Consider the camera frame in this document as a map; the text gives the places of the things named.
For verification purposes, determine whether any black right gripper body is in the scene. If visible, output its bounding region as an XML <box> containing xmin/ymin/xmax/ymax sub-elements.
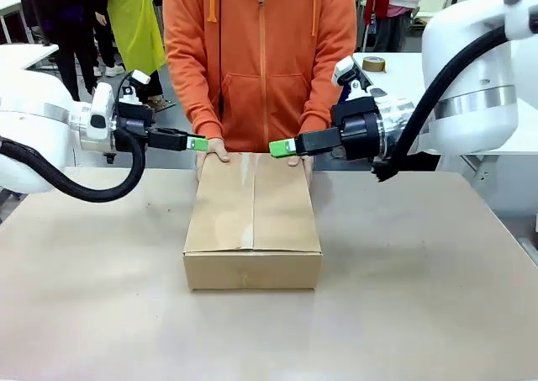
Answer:
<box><xmin>329</xmin><ymin>96</ymin><xmax>380</xmax><ymax>161</ymax></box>

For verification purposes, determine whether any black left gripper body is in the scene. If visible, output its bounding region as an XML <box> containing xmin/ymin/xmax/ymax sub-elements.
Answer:
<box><xmin>111</xmin><ymin>101</ymin><xmax>156</xmax><ymax>153</ymax></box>

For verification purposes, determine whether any brown cardboard box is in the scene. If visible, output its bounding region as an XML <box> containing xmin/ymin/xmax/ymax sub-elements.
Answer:
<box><xmin>182</xmin><ymin>151</ymin><xmax>324</xmax><ymax>293</ymax></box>

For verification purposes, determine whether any person's right forearm orange sleeve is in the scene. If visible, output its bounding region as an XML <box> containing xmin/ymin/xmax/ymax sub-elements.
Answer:
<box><xmin>164</xmin><ymin>48</ymin><xmax>224</xmax><ymax>141</ymax></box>

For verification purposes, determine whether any person's left forearm orange sleeve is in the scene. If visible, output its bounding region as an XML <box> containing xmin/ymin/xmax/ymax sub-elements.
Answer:
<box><xmin>297</xmin><ymin>48</ymin><xmax>358</xmax><ymax>137</ymax></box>

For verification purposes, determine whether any person's left hand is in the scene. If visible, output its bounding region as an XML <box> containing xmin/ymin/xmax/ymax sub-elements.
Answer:
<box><xmin>287</xmin><ymin>155</ymin><xmax>316</xmax><ymax>189</ymax></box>

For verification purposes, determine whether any person's right hand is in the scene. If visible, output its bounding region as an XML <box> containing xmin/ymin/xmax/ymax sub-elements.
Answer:
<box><xmin>195</xmin><ymin>138</ymin><xmax>232</xmax><ymax>182</ymax></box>

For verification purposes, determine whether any brown packing tape roll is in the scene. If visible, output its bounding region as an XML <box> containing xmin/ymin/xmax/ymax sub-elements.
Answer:
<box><xmin>361</xmin><ymin>55</ymin><xmax>388</xmax><ymax>75</ymax></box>

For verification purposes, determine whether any figure in yellow apron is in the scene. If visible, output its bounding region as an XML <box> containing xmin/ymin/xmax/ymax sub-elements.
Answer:
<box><xmin>106</xmin><ymin>0</ymin><xmax>167</xmax><ymax>104</ymax></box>

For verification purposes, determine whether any person in orange hoodie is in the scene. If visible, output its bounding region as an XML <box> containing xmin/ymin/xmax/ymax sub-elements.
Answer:
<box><xmin>162</xmin><ymin>0</ymin><xmax>358</xmax><ymax>153</ymax></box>

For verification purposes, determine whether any figure in black clothes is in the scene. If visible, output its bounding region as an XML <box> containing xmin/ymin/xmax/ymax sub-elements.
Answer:
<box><xmin>24</xmin><ymin>0</ymin><xmax>111</xmax><ymax>103</ymax></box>

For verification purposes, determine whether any figure in red white top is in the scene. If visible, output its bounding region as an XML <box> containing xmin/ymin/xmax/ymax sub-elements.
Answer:
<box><xmin>362</xmin><ymin>0</ymin><xmax>443</xmax><ymax>54</ymax></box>

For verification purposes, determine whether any white side table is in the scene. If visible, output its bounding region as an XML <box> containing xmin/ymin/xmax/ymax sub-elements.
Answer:
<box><xmin>0</xmin><ymin>43</ymin><xmax>60</xmax><ymax>71</ymax></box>

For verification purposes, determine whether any light wooden table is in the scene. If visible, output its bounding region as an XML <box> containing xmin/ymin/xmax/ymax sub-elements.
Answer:
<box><xmin>414</xmin><ymin>9</ymin><xmax>436</xmax><ymax>35</ymax></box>

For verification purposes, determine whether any white table with grey legs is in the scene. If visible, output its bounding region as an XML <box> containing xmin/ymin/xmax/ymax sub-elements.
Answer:
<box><xmin>0</xmin><ymin>0</ymin><xmax>24</xmax><ymax>45</ymax></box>

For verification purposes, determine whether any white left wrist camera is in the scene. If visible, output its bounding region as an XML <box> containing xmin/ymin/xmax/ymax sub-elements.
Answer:
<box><xmin>119</xmin><ymin>71</ymin><xmax>152</xmax><ymax>104</ymax></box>

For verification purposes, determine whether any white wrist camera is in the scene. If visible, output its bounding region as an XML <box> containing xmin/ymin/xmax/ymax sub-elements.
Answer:
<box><xmin>119</xmin><ymin>71</ymin><xmax>152</xmax><ymax>104</ymax></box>
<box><xmin>331</xmin><ymin>56</ymin><xmax>372</xmax><ymax>101</ymax></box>

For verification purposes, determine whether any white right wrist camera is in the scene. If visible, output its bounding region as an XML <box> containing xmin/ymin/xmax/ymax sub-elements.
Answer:
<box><xmin>331</xmin><ymin>56</ymin><xmax>372</xmax><ymax>101</ymax></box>

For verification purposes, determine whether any black sleeved left arm cable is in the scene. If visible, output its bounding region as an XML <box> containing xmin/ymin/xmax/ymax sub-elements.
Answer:
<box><xmin>0</xmin><ymin>130</ymin><xmax>147</xmax><ymax>204</ymax></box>

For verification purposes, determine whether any black sleeved arm cable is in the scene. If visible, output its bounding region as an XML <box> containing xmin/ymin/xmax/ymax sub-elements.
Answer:
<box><xmin>0</xmin><ymin>130</ymin><xmax>147</xmax><ymax>204</ymax></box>
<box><xmin>371</xmin><ymin>25</ymin><xmax>512</xmax><ymax>184</ymax></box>

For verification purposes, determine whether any black sleeved right arm cable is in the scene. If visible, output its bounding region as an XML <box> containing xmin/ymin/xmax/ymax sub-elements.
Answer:
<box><xmin>371</xmin><ymin>25</ymin><xmax>512</xmax><ymax>184</ymax></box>

